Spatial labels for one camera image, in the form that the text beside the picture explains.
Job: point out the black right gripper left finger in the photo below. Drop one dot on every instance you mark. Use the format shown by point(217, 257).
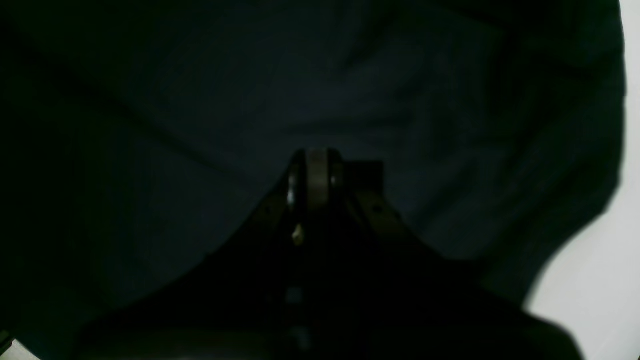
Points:
point(243, 302)

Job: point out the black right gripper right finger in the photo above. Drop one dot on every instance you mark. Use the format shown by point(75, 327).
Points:
point(394, 298)

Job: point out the black t-shirt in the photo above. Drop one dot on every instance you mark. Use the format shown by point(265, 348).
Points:
point(137, 135)

